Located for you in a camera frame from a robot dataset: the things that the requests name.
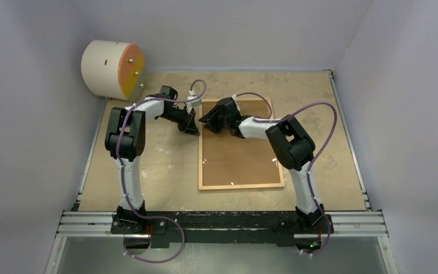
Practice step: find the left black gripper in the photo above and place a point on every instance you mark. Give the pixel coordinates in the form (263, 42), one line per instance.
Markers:
(189, 125)

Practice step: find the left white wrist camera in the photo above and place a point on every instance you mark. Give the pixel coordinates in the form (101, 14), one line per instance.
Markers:
(192, 101)

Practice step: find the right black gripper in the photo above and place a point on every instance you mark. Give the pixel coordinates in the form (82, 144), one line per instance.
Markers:
(213, 125)

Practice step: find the wooden picture frame with glass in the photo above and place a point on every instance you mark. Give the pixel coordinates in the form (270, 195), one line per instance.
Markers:
(204, 187)

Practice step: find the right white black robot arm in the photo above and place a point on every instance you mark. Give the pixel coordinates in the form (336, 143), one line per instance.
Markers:
(292, 145)

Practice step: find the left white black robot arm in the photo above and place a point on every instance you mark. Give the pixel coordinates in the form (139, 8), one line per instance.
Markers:
(126, 140)

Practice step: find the white cylindrical drum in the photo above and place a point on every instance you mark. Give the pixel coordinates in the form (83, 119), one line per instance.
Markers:
(114, 69)

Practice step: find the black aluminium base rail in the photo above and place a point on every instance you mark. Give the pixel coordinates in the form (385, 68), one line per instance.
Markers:
(282, 228)

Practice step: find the brown cardboard backing board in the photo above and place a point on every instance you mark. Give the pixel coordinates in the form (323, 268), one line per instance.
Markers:
(238, 159)

